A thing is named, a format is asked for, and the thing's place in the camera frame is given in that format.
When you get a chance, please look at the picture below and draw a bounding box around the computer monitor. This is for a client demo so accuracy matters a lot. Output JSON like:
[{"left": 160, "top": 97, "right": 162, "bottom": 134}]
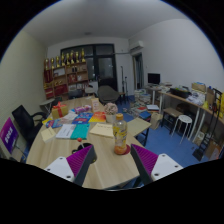
[{"left": 147, "top": 73, "right": 161, "bottom": 85}]

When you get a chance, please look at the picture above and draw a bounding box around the pale yellow notepad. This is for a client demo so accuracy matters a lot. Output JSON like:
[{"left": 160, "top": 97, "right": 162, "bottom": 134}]
[{"left": 40, "top": 126, "right": 57, "bottom": 144}]

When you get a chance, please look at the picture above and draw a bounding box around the wooden shelf unit with trophies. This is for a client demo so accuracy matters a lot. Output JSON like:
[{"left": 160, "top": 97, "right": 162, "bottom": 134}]
[{"left": 43, "top": 48, "right": 90, "bottom": 100}]

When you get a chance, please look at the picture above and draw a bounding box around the black office chair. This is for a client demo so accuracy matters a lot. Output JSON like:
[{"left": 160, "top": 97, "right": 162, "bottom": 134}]
[{"left": 11, "top": 104, "right": 48, "bottom": 141}]

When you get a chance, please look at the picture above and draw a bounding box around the yellow gift box, red ribbon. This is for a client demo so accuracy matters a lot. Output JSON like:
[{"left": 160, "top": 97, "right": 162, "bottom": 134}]
[{"left": 51, "top": 101, "right": 69, "bottom": 120}]

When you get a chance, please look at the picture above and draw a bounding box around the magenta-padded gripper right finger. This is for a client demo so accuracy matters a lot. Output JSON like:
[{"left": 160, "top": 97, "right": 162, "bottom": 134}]
[{"left": 130, "top": 143, "right": 184, "bottom": 186}]

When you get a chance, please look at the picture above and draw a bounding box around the black framed glass door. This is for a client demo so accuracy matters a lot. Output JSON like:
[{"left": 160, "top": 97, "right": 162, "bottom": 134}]
[{"left": 60, "top": 43, "right": 118, "bottom": 92}]

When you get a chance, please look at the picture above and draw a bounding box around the black tripod stand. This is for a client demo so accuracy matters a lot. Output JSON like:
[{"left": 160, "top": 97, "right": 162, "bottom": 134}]
[{"left": 120, "top": 65, "right": 129, "bottom": 101}]

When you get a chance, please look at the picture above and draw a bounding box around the pink packet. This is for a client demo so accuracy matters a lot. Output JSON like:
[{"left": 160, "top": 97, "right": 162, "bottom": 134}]
[{"left": 73, "top": 104, "right": 92, "bottom": 115}]

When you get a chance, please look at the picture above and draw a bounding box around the yellow-labelled drink bottle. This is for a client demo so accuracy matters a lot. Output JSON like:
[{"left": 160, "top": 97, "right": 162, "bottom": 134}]
[{"left": 112, "top": 113, "right": 129, "bottom": 156}]

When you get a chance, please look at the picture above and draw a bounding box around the purple sign on stand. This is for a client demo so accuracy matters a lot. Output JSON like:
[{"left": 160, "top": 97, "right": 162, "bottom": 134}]
[{"left": 0, "top": 117, "right": 19, "bottom": 154}]

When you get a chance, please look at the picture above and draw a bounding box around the small upright cardboard box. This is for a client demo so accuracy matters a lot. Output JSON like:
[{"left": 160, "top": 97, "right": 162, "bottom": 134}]
[{"left": 90, "top": 97, "right": 101, "bottom": 114}]

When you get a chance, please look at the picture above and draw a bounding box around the white notebook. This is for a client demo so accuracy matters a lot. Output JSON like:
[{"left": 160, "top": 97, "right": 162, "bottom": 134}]
[{"left": 55, "top": 123, "right": 77, "bottom": 139}]

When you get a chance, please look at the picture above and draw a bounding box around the cluttered wooden side desk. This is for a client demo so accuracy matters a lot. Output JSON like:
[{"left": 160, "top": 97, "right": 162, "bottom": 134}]
[{"left": 144, "top": 81, "right": 224, "bottom": 141}]

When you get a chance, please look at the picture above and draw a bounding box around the white round stool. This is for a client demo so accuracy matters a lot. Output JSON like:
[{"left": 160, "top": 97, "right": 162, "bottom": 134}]
[{"left": 172, "top": 114, "right": 194, "bottom": 145}]

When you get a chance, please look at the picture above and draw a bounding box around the blue printed book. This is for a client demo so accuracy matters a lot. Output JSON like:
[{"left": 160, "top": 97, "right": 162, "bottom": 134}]
[{"left": 71, "top": 112, "right": 94, "bottom": 125}]

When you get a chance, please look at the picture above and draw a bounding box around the white wall air conditioner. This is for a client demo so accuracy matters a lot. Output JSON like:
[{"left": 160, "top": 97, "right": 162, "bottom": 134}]
[{"left": 129, "top": 40, "right": 145, "bottom": 53}]

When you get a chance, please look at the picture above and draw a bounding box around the yellow paper envelope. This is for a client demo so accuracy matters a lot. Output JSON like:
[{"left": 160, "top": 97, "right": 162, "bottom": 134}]
[{"left": 89, "top": 122, "right": 115, "bottom": 139}]

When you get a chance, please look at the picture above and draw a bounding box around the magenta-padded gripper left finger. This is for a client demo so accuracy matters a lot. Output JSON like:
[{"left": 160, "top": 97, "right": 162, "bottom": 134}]
[{"left": 44, "top": 144, "right": 98, "bottom": 187}]

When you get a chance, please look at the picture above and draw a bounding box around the orange book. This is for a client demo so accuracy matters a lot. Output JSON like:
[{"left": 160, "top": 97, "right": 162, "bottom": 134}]
[{"left": 88, "top": 111, "right": 108, "bottom": 124}]

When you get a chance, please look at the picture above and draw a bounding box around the brown wooden stool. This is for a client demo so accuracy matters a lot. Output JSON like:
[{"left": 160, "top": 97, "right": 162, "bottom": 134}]
[{"left": 161, "top": 107, "right": 183, "bottom": 128}]

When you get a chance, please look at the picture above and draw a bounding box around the teal book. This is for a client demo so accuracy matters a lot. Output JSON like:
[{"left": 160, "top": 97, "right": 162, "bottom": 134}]
[{"left": 69, "top": 123, "right": 91, "bottom": 140}]

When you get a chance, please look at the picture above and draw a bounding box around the small round white table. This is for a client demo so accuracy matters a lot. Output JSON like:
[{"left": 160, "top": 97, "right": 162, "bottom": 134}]
[{"left": 39, "top": 98, "right": 56, "bottom": 114}]

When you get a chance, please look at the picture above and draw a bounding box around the flower bouquet in cup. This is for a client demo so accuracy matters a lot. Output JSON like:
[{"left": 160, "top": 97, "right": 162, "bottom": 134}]
[{"left": 104, "top": 102, "right": 119, "bottom": 124}]

